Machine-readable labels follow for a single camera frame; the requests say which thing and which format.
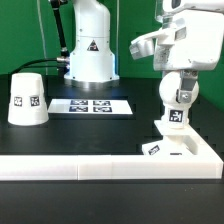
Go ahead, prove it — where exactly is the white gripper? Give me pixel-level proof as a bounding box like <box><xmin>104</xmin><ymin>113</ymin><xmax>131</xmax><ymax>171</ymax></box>
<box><xmin>129</xmin><ymin>10</ymin><xmax>224</xmax><ymax>103</ymax></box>

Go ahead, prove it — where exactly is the white lamp bulb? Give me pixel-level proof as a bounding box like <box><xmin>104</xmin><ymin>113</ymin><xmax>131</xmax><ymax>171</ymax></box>
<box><xmin>159</xmin><ymin>71</ymin><xmax>199</xmax><ymax>128</ymax></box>

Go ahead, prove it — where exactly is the white lamp base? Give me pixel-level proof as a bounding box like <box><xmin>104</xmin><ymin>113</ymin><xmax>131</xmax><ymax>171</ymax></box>
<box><xmin>142</xmin><ymin>120</ymin><xmax>198</xmax><ymax>157</ymax></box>

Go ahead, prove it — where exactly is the white lamp shade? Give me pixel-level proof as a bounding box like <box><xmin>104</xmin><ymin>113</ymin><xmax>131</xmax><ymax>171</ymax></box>
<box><xmin>8</xmin><ymin>73</ymin><xmax>49</xmax><ymax>126</ymax></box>

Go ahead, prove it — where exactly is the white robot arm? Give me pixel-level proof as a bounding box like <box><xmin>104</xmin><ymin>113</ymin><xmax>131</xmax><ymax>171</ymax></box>
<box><xmin>65</xmin><ymin>0</ymin><xmax>224</xmax><ymax>103</ymax></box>

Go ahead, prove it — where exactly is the white L-shaped fence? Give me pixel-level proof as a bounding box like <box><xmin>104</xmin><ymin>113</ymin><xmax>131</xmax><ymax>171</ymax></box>
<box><xmin>0</xmin><ymin>126</ymin><xmax>223</xmax><ymax>181</ymax></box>

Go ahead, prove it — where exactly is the white marker sheet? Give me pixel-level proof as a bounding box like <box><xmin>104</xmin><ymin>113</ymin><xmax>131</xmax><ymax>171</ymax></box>
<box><xmin>48</xmin><ymin>99</ymin><xmax>132</xmax><ymax>115</ymax></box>

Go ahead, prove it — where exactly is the black cable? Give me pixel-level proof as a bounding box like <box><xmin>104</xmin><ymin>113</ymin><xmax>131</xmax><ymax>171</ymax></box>
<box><xmin>9</xmin><ymin>58</ymin><xmax>70</xmax><ymax>75</ymax></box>

